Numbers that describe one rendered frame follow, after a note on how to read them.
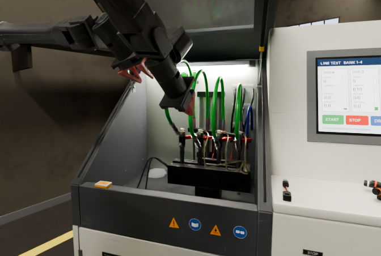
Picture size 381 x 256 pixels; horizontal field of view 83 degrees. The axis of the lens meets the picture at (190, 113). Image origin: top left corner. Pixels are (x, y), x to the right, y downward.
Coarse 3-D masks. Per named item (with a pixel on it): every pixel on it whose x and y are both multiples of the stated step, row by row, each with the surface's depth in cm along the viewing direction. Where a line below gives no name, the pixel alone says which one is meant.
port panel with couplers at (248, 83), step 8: (232, 80) 112; (240, 80) 111; (248, 80) 110; (232, 88) 113; (248, 88) 110; (232, 96) 113; (248, 96) 111; (232, 104) 113; (248, 104) 111; (248, 136) 113
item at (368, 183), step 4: (364, 180) 67; (372, 180) 66; (364, 184) 67; (368, 184) 66; (372, 184) 65; (376, 184) 65; (380, 184) 64; (376, 188) 61; (380, 188) 61; (372, 192) 61; (376, 192) 60; (380, 192) 60; (380, 196) 61
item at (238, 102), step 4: (240, 84) 81; (240, 88) 78; (240, 92) 76; (236, 96) 75; (240, 96) 90; (236, 100) 74; (240, 100) 91; (236, 104) 73; (240, 104) 92; (236, 108) 72; (240, 108) 92; (236, 112) 72; (240, 112) 93; (236, 116) 72; (240, 116) 93; (236, 120) 72; (240, 120) 93; (236, 124) 72; (240, 124) 93; (236, 128) 72; (240, 128) 93; (236, 132) 73; (236, 136) 74; (236, 140) 76; (236, 144) 79; (236, 148) 83; (240, 148) 83
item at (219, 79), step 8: (216, 80) 81; (216, 88) 77; (216, 96) 75; (224, 96) 97; (224, 104) 98; (224, 112) 99; (224, 120) 99; (224, 128) 100; (216, 136) 77; (216, 144) 82
